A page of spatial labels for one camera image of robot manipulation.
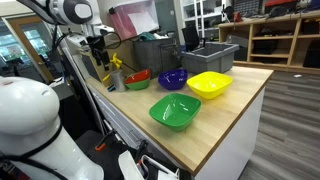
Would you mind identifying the orange plastic bowl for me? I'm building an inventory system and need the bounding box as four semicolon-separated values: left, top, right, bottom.
124;69;152;85

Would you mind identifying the clear plastic storage box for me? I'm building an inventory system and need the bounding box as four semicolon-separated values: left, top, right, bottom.
108;0;160;41

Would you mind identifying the yellow plastic bowl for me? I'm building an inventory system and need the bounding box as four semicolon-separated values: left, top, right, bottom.
186;70;234;100

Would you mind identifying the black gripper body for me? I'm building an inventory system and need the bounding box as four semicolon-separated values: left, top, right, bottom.
87;35;108;57

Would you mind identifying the white counter cabinet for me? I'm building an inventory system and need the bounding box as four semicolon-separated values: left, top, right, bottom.
85;81;266;180

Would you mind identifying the teal cloth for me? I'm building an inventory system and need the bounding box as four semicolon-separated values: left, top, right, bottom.
137;31;157;43

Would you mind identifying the purple plastic bowl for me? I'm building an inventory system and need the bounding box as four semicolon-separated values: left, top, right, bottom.
157;68;189;91

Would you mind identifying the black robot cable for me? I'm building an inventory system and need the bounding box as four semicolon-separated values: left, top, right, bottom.
0;123;69;180

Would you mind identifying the wooden shelf unit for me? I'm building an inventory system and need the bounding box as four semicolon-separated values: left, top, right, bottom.
218;10;320;75

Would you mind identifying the white shelf rack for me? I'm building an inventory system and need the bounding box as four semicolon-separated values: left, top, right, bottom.
179;0;228;40

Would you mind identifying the grey plastic tote bin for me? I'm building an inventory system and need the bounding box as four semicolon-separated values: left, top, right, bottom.
180;41;240;75

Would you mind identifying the small red object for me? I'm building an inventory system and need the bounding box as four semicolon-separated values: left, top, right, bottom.
233;11;244;23

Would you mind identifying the white plastic sheet piece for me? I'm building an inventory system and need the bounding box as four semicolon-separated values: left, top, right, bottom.
117;149;145;180

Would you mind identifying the black office chair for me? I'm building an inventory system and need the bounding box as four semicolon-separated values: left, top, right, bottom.
181;25;206;53

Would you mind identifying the brown cardboard box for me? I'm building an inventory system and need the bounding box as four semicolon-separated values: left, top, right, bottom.
79;40;140;88

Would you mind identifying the orange handled black clamp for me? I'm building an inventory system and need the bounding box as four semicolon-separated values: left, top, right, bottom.
94;129;118;152

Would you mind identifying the red lidded black toolbox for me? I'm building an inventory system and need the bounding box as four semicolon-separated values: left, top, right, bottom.
264;0;300;16

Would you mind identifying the grey metal cup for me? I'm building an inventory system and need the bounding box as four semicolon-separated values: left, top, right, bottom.
109;69;127;93

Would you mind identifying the black box in shelf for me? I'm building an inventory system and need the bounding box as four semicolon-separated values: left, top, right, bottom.
252;39;279;56

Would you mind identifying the large green plastic bowl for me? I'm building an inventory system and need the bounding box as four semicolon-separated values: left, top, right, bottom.
148;92;203;132

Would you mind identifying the small green plastic bowl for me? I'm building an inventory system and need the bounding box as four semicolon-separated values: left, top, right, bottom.
125;78;151;91

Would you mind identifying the dark grey storage bin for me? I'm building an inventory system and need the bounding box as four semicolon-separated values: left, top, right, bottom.
133;36;183;80

